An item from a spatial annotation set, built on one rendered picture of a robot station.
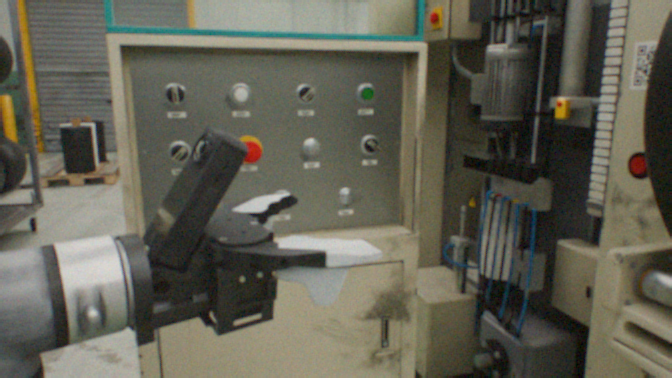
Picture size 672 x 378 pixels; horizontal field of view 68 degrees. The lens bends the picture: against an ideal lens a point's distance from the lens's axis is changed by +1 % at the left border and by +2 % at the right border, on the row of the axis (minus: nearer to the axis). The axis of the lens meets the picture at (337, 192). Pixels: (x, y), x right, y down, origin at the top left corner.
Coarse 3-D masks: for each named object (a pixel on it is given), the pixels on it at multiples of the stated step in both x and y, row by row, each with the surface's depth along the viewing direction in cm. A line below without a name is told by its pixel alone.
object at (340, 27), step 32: (128, 0) 78; (160, 0) 79; (192, 0) 80; (224, 0) 82; (256, 0) 83; (288, 0) 85; (320, 0) 86; (352, 0) 88; (384, 0) 90; (416, 0) 92; (128, 32) 78; (160, 32) 79; (192, 32) 81; (224, 32) 82; (256, 32) 84; (288, 32) 85; (320, 32) 87; (352, 32) 89; (384, 32) 91; (416, 32) 93
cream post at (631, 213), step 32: (640, 0) 79; (640, 32) 80; (640, 96) 80; (640, 128) 81; (608, 192) 88; (640, 192) 82; (608, 224) 88; (640, 224) 82; (608, 320) 90; (608, 352) 90
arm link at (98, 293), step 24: (72, 240) 36; (96, 240) 36; (72, 264) 34; (96, 264) 34; (120, 264) 35; (72, 288) 33; (96, 288) 34; (120, 288) 35; (72, 312) 33; (96, 312) 33; (120, 312) 35; (72, 336) 34; (96, 336) 36
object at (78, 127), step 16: (64, 128) 570; (80, 128) 574; (96, 128) 651; (64, 144) 576; (80, 144) 577; (96, 144) 654; (64, 160) 582; (80, 160) 580; (96, 160) 634; (48, 176) 570; (64, 176) 575; (80, 176) 580; (96, 176) 586; (112, 176) 591
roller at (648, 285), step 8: (648, 272) 74; (656, 272) 73; (664, 272) 72; (640, 280) 74; (648, 280) 73; (656, 280) 72; (664, 280) 71; (640, 288) 74; (648, 288) 73; (656, 288) 71; (664, 288) 70; (648, 296) 74; (656, 296) 72; (664, 296) 70
